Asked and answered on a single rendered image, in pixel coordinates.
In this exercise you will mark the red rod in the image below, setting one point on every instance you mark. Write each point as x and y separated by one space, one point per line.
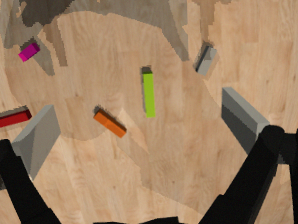
15 118

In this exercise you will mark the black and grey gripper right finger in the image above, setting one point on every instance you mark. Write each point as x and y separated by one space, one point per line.
244 198

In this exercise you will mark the lime green rod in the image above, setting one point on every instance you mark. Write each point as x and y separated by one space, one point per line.
149 94

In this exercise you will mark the orange rod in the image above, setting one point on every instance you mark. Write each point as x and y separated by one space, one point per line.
110 123

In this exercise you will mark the small magenta block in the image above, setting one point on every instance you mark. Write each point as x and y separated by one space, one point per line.
28 52

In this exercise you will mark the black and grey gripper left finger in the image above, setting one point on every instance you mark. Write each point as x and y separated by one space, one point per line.
31 147

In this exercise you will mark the grey rectangular bar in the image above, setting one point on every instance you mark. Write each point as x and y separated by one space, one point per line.
206 60

